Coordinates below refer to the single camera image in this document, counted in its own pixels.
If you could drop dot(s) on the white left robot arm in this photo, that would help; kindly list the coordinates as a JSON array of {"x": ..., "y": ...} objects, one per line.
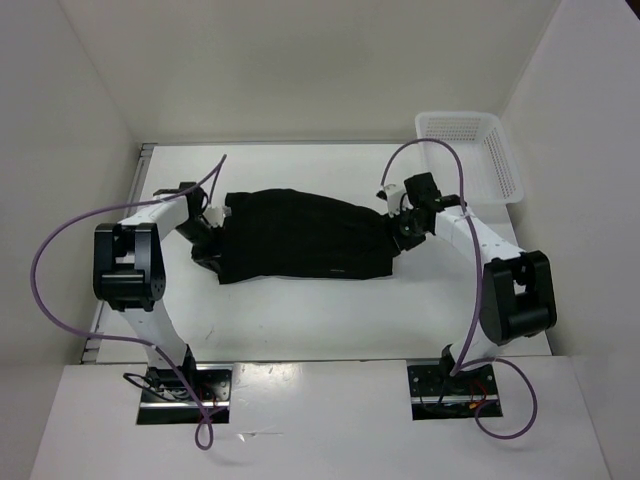
[{"x": 129, "y": 271}]

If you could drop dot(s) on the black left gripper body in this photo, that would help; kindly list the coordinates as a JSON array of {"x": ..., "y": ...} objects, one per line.
[{"x": 205, "y": 240}]

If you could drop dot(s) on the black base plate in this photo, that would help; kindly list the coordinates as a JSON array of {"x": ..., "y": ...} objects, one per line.
[
  {"x": 161, "y": 406},
  {"x": 434, "y": 396}
]

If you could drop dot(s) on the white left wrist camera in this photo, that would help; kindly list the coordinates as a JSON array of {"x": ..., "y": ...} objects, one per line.
[{"x": 217, "y": 215}]

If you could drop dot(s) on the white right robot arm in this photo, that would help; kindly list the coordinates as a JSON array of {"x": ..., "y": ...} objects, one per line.
[{"x": 514, "y": 288}]

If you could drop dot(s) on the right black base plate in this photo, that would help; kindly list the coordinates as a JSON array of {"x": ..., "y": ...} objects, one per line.
[{"x": 434, "y": 396}]

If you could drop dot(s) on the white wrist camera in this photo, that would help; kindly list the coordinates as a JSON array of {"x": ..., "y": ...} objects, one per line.
[
  {"x": 395, "y": 197},
  {"x": 217, "y": 215}
]

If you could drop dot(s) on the black shorts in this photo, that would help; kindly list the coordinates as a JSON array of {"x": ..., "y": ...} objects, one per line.
[{"x": 288, "y": 233}]

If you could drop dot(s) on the white plastic basket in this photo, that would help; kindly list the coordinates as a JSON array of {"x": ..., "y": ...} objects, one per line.
[{"x": 490, "y": 171}]

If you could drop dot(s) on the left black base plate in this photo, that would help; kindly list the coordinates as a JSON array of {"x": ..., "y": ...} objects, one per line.
[{"x": 161, "y": 406}]

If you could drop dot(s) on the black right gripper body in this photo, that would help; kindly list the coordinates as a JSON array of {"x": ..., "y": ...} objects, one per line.
[{"x": 408, "y": 234}]

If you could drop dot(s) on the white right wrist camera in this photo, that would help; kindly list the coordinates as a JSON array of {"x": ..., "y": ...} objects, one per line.
[{"x": 395, "y": 197}]

